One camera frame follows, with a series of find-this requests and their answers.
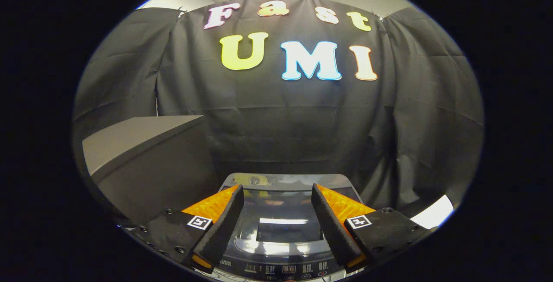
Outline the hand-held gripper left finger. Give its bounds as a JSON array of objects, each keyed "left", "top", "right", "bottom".
[{"left": 130, "top": 184, "right": 245, "bottom": 273}]

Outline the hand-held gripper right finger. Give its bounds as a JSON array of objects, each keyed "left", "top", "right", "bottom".
[{"left": 311, "top": 183, "right": 437, "bottom": 272}]

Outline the grey cabinet with dark top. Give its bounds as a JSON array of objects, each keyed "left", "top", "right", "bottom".
[{"left": 81, "top": 115, "right": 222, "bottom": 227}]

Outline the black backdrop cloth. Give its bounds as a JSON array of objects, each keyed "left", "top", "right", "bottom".
[{"left": 73, "top": 0, "right": 485, "bottom": 218}]

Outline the dark grey washing machine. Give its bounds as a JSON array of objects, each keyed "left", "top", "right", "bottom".
[{"left": 215, "top": 172, "right": 364, "bottom": 281}]

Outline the dark washing machine lid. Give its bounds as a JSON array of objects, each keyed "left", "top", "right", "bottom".
[{"left": 218, "top": 172, "right": 364, "bottom": 257}]

